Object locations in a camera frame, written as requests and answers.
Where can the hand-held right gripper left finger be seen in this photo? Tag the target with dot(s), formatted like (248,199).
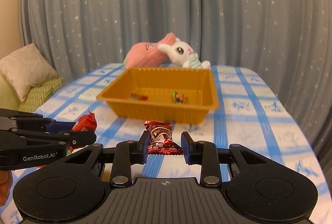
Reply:
(143,147)

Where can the pink plush toy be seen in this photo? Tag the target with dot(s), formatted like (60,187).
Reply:
(144,55)

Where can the light green sofa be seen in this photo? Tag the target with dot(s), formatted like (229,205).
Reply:
(6,95)

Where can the dark red patterned snack packet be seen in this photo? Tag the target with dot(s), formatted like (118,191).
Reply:
(160,136)

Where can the blue checked tablecloth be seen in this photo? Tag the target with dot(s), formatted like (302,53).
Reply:
(246,115)

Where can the bright red snack packet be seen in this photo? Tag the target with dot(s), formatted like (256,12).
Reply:
(87,123)

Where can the grey star-print curtain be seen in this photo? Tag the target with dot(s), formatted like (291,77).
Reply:
(233,11)

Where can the person's left hand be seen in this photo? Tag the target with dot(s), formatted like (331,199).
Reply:
(4,187)

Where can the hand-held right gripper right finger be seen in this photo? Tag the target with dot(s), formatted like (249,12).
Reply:
(186,147)

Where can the beige pillow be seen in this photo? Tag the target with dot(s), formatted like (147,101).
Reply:
(24,68)

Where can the small red green candy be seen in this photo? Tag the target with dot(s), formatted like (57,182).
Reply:
(139,96)

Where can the orange plastic tray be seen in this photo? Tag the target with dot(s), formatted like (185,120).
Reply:
(160,110)

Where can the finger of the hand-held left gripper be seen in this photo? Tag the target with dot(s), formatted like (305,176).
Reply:
(77,138)
(61,124)

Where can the green patterned cushion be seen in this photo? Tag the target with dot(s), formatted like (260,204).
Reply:
(41,93)

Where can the small dark multicoloured candy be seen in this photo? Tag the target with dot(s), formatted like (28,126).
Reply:
(179,97)

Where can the white bunny plush toy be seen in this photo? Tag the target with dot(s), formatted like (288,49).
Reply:
(182,54)

